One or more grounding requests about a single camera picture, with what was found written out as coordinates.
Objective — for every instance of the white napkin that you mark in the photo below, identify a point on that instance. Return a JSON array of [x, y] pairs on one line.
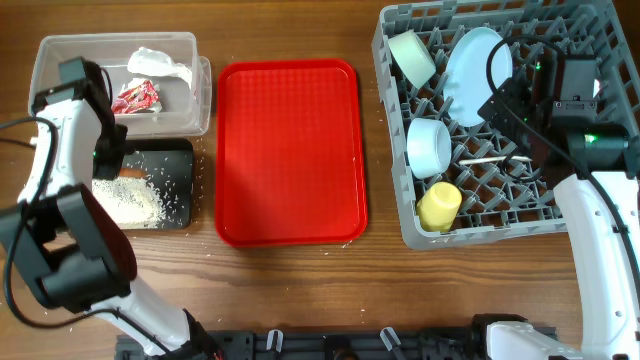
[[154, 63]]

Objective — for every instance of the white plastic spoon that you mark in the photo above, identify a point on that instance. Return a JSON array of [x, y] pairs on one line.
[[469, 162]]

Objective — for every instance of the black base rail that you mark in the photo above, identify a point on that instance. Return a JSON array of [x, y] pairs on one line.
[[428, 343]]

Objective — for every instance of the clear plastic waste bin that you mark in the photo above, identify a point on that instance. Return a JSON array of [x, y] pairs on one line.
[[186, 106]]

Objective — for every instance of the small light blue bowl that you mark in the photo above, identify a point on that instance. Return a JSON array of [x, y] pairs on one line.
[[429, 147]]

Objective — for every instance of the yellow plastic cup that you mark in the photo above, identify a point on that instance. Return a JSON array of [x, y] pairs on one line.
[[438, 208]]

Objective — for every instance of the grey dishwasher rack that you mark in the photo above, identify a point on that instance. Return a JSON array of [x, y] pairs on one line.
[[496, 204]]

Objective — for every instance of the red serving tray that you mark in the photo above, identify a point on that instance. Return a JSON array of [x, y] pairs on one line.
[[289, 157]]

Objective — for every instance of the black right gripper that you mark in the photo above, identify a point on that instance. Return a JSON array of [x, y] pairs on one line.
[[503, 118]]

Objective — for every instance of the green bowl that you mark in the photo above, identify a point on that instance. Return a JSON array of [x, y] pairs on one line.
[[412, 57]]

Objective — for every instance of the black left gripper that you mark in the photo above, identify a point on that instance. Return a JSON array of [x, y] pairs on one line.
[[109, 169]]

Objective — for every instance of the large light blue plate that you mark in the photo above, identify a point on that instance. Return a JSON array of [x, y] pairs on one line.
[[467, 84]]

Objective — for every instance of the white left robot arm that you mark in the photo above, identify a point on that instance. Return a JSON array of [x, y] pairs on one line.
[[66, 248]]

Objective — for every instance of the cooked white rice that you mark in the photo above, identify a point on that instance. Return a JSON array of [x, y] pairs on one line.
[[130, 202]]

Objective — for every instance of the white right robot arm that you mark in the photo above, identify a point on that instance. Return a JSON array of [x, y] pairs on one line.
[[593, 171]]

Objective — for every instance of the black waste tray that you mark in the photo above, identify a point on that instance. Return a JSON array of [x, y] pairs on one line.
[[170, 165]]

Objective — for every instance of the red snack wrapper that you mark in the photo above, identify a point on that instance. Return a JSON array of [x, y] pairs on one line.
[[139, 95]]

